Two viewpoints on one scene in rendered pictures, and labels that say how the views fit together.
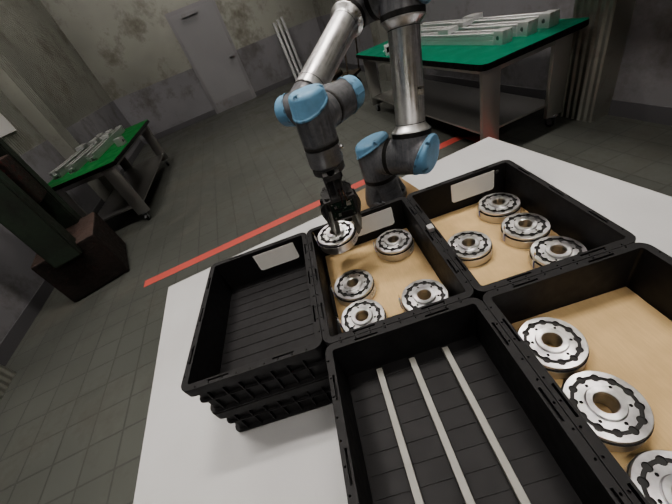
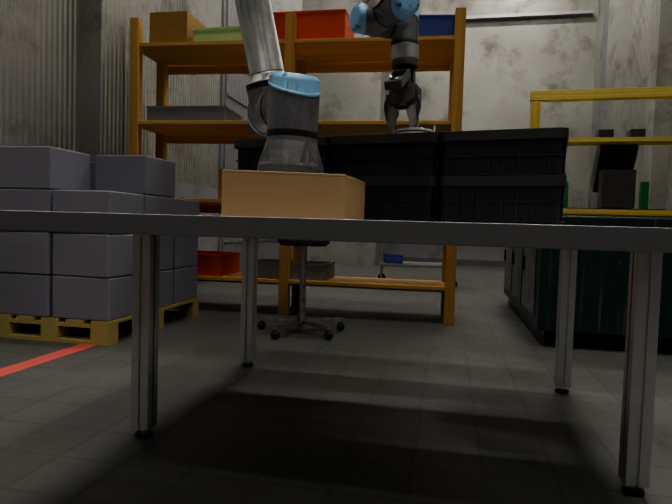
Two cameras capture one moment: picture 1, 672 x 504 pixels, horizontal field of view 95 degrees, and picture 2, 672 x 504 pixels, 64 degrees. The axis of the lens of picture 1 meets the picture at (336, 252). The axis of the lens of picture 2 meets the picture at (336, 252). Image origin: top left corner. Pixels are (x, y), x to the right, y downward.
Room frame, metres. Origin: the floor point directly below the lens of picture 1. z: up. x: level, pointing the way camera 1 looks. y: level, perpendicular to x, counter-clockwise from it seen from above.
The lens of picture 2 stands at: (2.13, 0.23, 0.69)
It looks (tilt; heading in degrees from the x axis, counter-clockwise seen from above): 3 degrees down; 197
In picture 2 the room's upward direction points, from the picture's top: 2 degrees clockwise
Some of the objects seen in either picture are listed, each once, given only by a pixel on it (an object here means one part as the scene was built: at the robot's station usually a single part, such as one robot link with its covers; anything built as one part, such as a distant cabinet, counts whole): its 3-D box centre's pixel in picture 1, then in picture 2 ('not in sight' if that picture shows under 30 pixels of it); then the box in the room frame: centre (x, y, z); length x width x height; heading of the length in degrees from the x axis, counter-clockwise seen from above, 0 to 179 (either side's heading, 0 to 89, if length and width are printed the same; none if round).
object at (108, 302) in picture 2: not in sight; (109, 242); (-0.80, -2.24, 0.54); 1.10 x 0.74 x 1.09; 6
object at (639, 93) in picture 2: not in sight; (593, 200); (-4.47, 1.14, 1.07); 1.60 x 1.43 x 2.13; 96
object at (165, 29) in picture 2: not in sight; (299, 165); (-1.95, -1.38, 1.17); 2.68 x 0.69 x 2.34; 96
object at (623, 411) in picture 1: (605, 403); not in sight; (0.14, -0.28, 0.86); 0.05 x 0.05 x 0.01
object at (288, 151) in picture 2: (383, 185); (291, 154); (0.97, -0.25, 0.85); 0.15 x 0.15 x 0.10
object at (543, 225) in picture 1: (525, 225); not in sight; (0.52, -0.45, 0.86); 0.10 x 0.10 x 0.01
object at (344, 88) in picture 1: (334, 101); (375, 18); (0.73, -0.12, 1.23); 0.11 x 0.11 x 0.08; 42
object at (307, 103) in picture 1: (314, 118); (403, 26); (0.65, -0.06, 1.24); 0.09 x 0.08 x 0.11; 132
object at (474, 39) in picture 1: (441, 75); not in sight; (3.37, -1.73, 0.44); 2.41 x 0.91 x 0.87; 6
